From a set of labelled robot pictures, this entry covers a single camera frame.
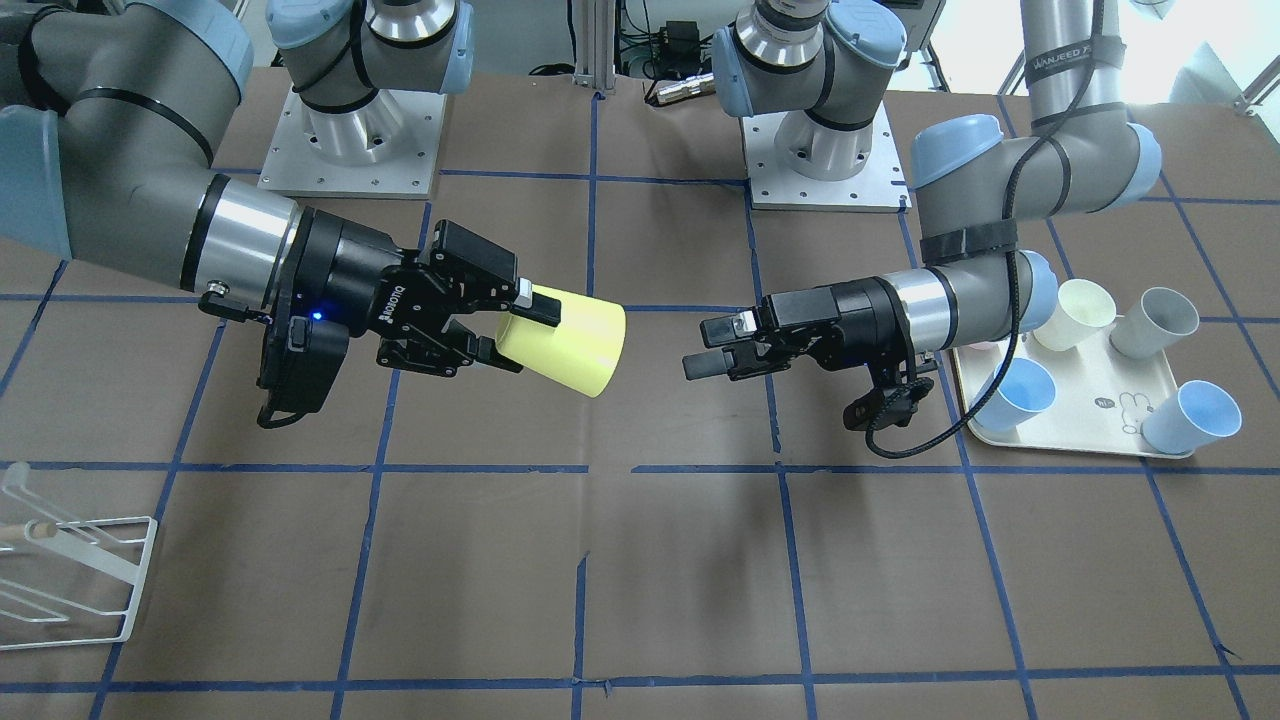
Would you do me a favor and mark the cream cup on tray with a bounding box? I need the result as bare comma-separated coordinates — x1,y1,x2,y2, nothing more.
1032,278,1117,352

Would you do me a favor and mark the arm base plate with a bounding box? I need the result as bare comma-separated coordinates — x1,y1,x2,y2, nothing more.
741,106,911,213
259,90,448,200

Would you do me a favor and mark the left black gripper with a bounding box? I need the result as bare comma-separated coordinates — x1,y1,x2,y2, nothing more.
682,278,911,380

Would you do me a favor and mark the yellow plastic cup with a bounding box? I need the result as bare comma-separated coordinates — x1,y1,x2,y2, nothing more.
495,284,626,398

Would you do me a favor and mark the cream serving tray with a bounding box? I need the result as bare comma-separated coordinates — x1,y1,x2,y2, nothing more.
970,331,1179,457

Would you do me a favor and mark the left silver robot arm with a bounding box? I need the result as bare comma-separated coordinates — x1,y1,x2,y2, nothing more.
684,1,1162,388

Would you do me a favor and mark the grey cup on tray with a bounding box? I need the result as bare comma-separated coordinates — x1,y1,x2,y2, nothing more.
1108,287,1201,360

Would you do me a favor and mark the white wire cup rack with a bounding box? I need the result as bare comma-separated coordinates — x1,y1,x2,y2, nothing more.
1,462,159,653

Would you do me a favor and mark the pink cup on tray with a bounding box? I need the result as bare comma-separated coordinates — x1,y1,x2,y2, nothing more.
960,341,1005,352

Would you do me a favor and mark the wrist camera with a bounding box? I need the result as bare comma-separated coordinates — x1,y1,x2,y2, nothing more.
256,316,349,429
844,355,938,430

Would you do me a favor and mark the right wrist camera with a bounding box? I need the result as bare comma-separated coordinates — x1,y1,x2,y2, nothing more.
256,316,349,429

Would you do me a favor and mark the blue cup near arm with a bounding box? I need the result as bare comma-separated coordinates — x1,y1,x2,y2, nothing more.
974,357,1057,432

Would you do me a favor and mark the aluminium frame post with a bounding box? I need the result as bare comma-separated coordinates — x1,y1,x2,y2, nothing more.
568,0,620,96

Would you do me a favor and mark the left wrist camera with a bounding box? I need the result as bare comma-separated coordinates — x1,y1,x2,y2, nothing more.
844,355,938,430

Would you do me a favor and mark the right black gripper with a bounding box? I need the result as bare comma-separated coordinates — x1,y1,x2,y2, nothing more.
270,208,562,378

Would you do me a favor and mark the blue cup tray corner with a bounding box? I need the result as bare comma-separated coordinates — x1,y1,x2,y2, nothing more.
1140,380,1243,455

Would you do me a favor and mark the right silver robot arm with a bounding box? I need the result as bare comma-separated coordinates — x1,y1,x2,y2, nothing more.
3,1,561,392

